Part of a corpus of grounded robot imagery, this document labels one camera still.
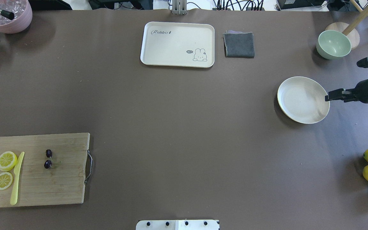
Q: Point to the dark red cherry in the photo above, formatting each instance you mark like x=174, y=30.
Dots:
x=49, y=153
x=48, y=164

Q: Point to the round wooden stand base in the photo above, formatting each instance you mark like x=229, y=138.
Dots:
x=353, y=36

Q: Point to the grey folded cloth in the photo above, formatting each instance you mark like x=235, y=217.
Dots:
x=239, y=44

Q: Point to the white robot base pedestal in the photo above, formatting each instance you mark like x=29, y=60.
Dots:
x=185, y=224

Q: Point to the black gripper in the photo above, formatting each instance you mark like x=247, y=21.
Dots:
x=364, y=90

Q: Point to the lemon slice small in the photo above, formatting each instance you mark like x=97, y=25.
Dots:
x=8, y=161

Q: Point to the wooden cutting board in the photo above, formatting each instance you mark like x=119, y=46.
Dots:
x=63, y=183

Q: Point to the green bowl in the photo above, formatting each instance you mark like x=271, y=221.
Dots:
x=333, y=45

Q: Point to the lemon slice large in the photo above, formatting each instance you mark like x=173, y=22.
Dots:
x=6, y=179

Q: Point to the yellow plastic knife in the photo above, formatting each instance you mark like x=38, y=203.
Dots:
x=15, y=189

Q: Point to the cream rabbit tray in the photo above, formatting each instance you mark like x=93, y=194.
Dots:
x=178, y=44

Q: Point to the cream round plate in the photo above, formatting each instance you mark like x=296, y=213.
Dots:
x=303, y=100

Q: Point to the dark red cherry upper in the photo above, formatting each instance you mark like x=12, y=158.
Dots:
x=49, y=153

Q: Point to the dark red cherry lower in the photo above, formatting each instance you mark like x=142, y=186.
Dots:
x=48, y=164

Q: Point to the pink ice bowl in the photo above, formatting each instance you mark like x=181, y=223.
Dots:
x=15, y=16

